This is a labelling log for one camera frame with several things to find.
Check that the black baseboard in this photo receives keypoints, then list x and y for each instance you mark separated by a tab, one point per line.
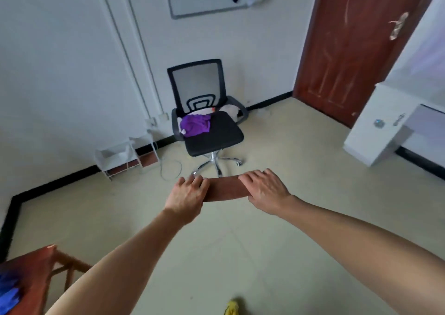
52	185

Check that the person's right hand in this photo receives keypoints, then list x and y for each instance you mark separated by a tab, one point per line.
267	194

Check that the white wall socket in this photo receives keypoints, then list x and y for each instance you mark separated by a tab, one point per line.
150	122
162	117

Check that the yellow shoe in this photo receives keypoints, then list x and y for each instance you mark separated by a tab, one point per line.
232	308

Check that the brown wooden board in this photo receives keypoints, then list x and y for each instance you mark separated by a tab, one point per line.
226	189

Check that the pink and white cloth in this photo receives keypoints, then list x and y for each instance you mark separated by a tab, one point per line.
203	111

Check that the person's left hand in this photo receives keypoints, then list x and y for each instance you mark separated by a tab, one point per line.
184	200

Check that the person's right forearm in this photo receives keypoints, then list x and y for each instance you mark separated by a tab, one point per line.
365	252

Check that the purple cloth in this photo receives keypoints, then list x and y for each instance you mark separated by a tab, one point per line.
195	125

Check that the white wall conduit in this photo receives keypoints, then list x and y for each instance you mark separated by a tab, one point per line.
142	43
120	40

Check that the white cabinet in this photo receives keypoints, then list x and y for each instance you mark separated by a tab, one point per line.
372	140

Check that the blue cloth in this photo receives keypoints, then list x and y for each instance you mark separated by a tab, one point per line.
8	292

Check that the person's left fingers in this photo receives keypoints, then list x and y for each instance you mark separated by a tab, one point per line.
194	183

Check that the black mesh office chair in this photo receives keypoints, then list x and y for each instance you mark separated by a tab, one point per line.
215	134

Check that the brown wooden door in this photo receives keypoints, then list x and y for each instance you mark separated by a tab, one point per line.
351	47

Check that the silver cabinet knob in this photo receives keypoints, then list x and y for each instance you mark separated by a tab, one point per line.
378	123

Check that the person's right fingers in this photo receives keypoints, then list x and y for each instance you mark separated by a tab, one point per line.
255	179

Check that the person's left forearm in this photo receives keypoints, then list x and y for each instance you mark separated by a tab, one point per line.
125	269

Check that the red-brown wooden stool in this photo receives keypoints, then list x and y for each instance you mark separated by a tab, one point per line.
31	273

